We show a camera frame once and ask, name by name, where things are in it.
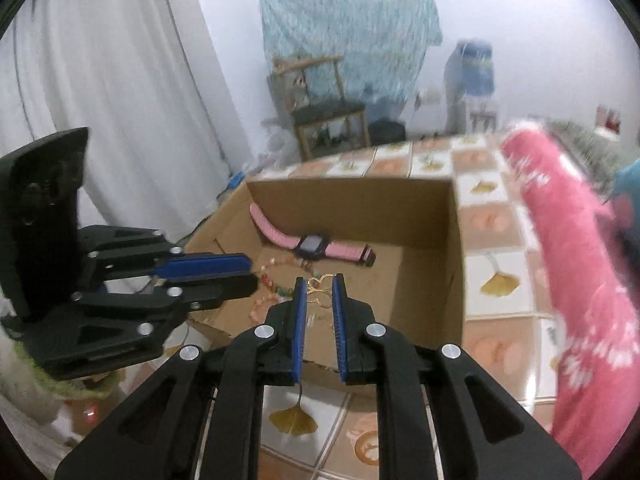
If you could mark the small blue object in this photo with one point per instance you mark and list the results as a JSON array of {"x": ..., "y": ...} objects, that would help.
[{"x": 235, "y": 180}]

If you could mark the brown cardboard box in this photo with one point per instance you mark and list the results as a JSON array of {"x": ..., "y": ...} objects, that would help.
[{"x": 425, "y": 230}]

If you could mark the black bin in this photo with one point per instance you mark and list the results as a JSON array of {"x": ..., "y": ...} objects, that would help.
[{"x": 387, "y": 130}]

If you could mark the wooden chair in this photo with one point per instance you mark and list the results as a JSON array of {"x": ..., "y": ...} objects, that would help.
[{"x": 325, "y": 110}]

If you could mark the white curtain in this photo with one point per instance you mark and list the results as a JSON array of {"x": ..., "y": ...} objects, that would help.
[{"x": 125, "y": 60}]

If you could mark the water dispenser with blue bottle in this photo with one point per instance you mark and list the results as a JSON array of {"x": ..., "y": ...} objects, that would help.
[{"x": 475, "y": 70}]

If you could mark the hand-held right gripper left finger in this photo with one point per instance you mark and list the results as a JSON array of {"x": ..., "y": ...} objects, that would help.
[{"x": 300, "y": 320}]

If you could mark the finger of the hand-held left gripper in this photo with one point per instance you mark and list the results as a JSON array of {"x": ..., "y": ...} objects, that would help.
[
  {"x": 205, "y": 265},
  {"x": 215, "y": 292}
]

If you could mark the grey green blanket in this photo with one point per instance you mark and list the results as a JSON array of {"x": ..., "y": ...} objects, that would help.
[{"x": 575, "y": 135}]

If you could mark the pink floral blanket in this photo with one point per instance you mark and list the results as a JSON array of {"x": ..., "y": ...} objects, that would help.
[{"x": 575, "y": 260}]

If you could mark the clear plastic bags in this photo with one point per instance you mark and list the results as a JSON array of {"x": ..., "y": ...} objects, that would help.
[{"x": 275, "y": 140}]

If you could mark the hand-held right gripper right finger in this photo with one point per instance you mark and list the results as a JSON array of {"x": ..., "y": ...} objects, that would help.
[{"x": 339, "y": 320}]

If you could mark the teal patterned hanging cloth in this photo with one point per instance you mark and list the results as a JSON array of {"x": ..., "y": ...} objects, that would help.
[{"x": 350, "y": 20}]

